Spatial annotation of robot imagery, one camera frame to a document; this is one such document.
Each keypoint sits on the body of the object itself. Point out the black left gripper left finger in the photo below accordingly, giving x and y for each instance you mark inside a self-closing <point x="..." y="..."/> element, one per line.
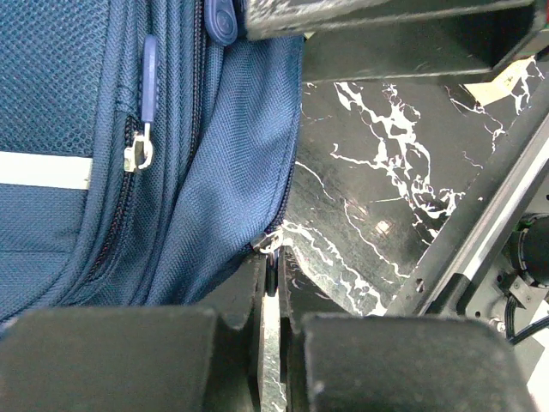
<point x="165" y="358"/>

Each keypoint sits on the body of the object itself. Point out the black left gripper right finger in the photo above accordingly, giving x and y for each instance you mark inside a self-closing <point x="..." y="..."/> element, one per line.
<point x="332" y="360"/>

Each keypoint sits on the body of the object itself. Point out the navy blue student backpack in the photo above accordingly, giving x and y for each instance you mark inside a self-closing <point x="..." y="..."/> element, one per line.
<point x="144" y="146"/>

